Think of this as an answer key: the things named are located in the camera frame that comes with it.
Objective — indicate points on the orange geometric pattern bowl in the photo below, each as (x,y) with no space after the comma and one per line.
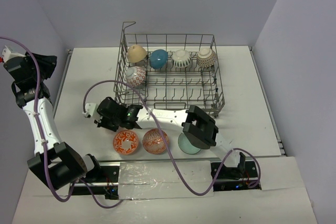
(153,142)

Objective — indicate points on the grey wire dish rack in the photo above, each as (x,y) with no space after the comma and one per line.
(169,87)

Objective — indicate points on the black mounting rail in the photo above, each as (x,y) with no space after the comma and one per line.
(105,183)

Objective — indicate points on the white taped sheet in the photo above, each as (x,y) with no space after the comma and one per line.
(159,180)

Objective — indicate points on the white bowl orange rim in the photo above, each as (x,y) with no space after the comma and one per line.
(181,59)

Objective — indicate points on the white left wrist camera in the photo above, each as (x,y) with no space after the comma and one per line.
(8,53)

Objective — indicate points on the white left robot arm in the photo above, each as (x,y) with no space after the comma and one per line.
(55,163)

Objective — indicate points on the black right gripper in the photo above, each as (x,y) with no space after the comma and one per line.
(101,122)

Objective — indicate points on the tan bowl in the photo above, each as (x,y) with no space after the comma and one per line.
(136,53)

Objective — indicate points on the blue white patterned bowl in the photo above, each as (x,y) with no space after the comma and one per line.
(135,76)

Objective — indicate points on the orange floral pattern bowl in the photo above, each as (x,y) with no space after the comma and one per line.
(125,142)

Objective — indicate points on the pale green bowl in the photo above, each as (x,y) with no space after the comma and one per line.
(185,146)

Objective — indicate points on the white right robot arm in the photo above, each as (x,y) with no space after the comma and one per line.
(198,127)

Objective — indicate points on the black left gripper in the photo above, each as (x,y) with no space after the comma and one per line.
(45,61)

